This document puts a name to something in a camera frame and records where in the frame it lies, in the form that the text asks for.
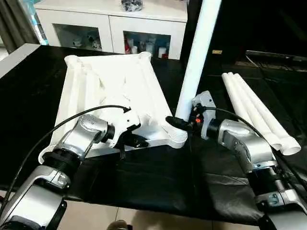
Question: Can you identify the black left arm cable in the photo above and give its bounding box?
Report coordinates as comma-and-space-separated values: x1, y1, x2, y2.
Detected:
0, 105, 131, 211

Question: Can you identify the white plastic table top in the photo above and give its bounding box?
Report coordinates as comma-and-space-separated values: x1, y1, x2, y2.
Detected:
38, 52, 189, 163

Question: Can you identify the grey curtain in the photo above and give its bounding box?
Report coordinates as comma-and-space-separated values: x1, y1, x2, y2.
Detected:
0, 0, 29, 48

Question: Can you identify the black work mat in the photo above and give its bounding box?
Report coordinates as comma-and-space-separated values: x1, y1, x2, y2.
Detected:
0, 46, 307, 227

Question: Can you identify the black bundle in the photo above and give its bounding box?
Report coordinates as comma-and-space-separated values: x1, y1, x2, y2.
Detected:
121, 0, 143, 12

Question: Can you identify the teal plastic tube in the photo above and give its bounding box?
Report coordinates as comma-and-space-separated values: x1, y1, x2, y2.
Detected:
22, 0, 47, 45

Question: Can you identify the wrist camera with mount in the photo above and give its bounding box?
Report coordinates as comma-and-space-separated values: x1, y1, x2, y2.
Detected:
192, 91, 216, 120
108, 109, 142, 147

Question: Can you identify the black flat bar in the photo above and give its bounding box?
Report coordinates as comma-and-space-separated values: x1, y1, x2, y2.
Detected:
246, 50, 307, 61

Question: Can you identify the white plastic table leg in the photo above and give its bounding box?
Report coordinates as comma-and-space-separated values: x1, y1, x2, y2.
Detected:
174, 0, 223, 124
222, 73, 272, 144
234, 73, 302, 156
228, 72, 284, 150

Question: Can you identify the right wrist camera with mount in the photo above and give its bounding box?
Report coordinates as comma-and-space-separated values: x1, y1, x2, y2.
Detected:
192, 91, 216, 120

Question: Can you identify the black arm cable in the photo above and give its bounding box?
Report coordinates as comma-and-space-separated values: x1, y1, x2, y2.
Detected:
0, 105, 131, 211
201, 107, 307, 193

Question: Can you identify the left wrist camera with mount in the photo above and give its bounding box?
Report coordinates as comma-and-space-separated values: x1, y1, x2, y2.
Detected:
108, 109, 142, 147

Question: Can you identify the white board strip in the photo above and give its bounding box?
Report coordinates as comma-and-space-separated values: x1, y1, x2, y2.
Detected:
0, 43, 40, 80

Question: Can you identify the white cabinet with glass doors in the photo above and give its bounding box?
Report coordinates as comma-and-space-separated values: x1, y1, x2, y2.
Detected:
35, 0, 189, 61

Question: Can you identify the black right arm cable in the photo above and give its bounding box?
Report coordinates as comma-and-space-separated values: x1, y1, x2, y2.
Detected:
201, 107, 307, 193

